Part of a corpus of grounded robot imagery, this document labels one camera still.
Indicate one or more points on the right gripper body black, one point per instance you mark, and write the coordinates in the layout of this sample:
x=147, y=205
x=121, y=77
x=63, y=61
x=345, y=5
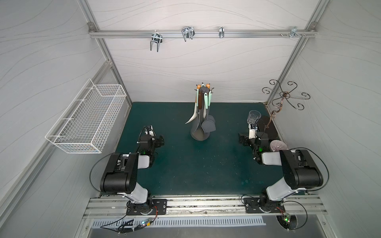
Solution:
x=243, y=140

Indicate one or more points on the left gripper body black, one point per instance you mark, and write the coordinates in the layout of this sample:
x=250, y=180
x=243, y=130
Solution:
x=159, y=141

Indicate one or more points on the grey spatula mint handle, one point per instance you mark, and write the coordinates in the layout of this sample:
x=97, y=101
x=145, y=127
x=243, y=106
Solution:
x=209, y=122
x=202, y=116

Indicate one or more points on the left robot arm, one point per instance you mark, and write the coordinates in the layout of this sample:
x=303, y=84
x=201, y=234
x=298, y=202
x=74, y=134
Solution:
x=120, y=176

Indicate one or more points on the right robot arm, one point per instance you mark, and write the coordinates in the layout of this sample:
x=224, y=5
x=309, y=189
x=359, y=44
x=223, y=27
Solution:
x=300, y=172

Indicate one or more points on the grey utensil rack stand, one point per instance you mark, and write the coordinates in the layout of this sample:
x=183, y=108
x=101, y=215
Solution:
x=193, y=133

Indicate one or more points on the clear drinking glass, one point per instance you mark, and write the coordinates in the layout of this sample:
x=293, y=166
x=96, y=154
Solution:
x=253, y=117

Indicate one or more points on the copper mug tree stand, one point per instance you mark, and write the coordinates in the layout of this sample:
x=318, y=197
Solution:
x=278, y=102

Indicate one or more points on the striped ceramic bowl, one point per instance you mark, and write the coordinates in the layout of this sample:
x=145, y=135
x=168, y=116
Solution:
x=277, y=145

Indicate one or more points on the green mat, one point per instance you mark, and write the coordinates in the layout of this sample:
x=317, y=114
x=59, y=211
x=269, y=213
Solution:
x=184, y=166

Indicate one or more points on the white spoon left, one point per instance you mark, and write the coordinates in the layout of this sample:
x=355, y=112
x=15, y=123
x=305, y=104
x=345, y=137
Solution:
x=195, y=108

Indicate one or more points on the white vent strip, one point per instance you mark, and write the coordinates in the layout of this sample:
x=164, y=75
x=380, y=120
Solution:
x=179, y=222

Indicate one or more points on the metal hook left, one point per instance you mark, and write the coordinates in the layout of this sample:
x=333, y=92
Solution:
x=156, y=39

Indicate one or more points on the metal hook small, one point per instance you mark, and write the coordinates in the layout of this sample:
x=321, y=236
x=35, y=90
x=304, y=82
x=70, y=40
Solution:
x=221, y=32

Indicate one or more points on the metal hook middle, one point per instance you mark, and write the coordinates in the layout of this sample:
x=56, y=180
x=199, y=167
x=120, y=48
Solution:
x=188, y=33

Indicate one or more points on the metal hook right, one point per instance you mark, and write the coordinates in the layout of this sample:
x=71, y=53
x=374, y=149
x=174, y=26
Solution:
x=293, y=34

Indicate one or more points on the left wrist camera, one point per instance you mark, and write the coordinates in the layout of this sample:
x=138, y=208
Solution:
x=150, y=131

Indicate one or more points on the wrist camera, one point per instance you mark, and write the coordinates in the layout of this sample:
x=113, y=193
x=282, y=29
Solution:
x=252, y=131
x=150, y=131

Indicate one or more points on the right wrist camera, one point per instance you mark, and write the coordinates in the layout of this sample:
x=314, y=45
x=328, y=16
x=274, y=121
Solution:
x=252, y=131

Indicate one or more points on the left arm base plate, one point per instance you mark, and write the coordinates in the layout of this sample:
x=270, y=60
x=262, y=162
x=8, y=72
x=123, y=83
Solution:
x=151, y=207

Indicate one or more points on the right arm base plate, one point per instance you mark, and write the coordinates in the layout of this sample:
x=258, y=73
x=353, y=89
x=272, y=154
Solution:
x=255, y=205

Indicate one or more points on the steel turner wood handle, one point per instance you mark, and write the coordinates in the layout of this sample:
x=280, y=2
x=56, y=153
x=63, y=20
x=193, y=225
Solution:
x=200, y=96

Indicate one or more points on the white wire basket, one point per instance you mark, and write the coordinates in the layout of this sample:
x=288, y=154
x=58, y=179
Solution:
x=84, y=126

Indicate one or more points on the aluminium front rail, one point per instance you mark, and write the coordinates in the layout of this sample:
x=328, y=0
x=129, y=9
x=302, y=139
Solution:
x=206, y=205

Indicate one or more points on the aluminium rail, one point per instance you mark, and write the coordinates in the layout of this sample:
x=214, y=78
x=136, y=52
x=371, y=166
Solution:
x=206, y=34
x=206, y=205

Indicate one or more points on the aluminium top rail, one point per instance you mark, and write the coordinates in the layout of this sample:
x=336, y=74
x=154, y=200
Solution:
x=206, y=34

